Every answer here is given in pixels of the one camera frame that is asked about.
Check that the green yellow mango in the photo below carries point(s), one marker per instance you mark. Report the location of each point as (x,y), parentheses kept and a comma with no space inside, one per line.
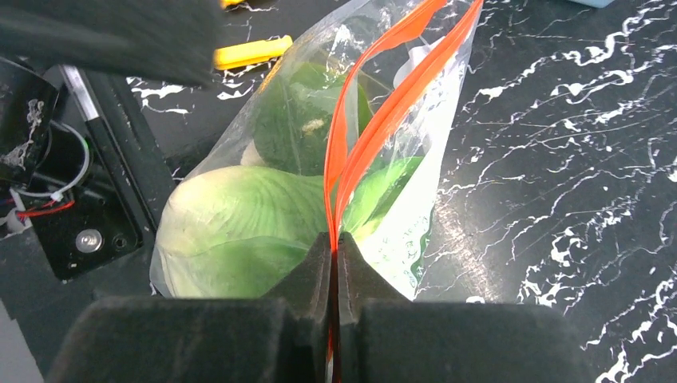
(294,118)

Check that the green lettuce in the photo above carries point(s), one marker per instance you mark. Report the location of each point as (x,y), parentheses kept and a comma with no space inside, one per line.
(235,232)

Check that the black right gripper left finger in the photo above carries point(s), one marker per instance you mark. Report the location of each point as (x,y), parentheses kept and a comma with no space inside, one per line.
(279,337)

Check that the blue plastic basket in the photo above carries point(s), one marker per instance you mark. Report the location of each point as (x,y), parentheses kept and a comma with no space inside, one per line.
(599,4)

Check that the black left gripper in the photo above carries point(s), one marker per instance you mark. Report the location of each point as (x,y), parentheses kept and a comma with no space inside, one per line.
(172,41)

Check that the clear zip bag orange zipper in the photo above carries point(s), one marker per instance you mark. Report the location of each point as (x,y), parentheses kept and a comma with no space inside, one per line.
(345,134)

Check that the orange slim screwdriver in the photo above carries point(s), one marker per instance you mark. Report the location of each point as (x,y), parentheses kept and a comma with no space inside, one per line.
(226,3)

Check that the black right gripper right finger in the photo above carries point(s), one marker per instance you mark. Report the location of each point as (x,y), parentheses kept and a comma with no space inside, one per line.
(384,337)

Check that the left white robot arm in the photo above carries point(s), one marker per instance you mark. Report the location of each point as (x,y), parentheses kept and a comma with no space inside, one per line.
(77,154)

